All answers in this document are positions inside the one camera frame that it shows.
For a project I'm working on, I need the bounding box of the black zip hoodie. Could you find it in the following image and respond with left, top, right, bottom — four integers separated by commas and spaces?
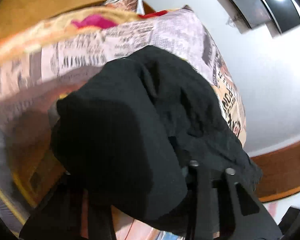
51, 46, 262, 235

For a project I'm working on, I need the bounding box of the small black wall monitor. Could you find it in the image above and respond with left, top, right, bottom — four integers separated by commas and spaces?
229, 0, 271, 29

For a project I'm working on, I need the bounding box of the large black wall television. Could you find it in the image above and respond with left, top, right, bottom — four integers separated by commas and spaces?
262, 0, 300, 34

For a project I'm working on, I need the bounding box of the newspaper print bed cover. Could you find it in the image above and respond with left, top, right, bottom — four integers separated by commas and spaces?
0, 4, 247, 240

